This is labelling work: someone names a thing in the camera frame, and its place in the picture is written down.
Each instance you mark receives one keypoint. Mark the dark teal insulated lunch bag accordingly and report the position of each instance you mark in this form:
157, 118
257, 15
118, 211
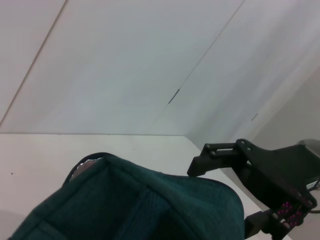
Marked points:
125, 205

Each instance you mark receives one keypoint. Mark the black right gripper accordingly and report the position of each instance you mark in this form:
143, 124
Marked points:
275, 175

